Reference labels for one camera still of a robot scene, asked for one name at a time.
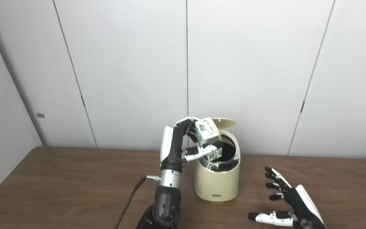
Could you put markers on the cream-colored bin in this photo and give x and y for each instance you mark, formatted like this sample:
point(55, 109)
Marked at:
point(216, 184)

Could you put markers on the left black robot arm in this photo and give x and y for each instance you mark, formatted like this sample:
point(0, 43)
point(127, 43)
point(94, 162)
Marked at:
point(167, 203)

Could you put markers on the white green milk carton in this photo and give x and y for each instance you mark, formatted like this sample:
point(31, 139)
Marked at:
point(206, 132)

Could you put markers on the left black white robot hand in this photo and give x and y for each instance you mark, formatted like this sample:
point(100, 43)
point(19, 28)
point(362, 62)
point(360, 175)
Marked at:
point(173, 149)

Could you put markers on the cream round bin lid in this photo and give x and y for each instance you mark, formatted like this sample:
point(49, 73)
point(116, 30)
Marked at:
point(226, 123)

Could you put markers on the small grey wall label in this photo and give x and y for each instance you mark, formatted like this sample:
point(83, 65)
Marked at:
point(41, 115)

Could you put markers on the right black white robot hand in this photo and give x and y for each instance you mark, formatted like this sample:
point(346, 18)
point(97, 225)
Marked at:
point(300, 203)

